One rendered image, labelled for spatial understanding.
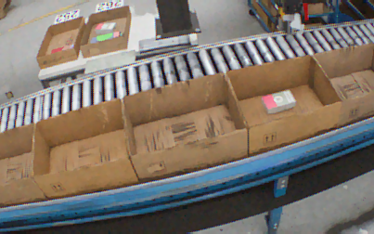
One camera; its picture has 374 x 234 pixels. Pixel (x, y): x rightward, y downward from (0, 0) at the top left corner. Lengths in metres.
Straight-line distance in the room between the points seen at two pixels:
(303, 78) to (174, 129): 0.59
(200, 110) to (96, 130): 0.43
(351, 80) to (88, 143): 1.20
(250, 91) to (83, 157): 0.72
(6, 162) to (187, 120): 0.87
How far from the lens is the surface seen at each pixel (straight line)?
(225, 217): 1.59
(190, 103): 1.55
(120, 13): 2.54
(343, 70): 1.75
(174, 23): 2.23
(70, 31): 2.64
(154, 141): 1.51
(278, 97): 1.56
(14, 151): 1.73
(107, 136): 1.58
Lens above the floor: 2.02
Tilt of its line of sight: 46 degrees down
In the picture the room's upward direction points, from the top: 12 degrees counter-clockwise
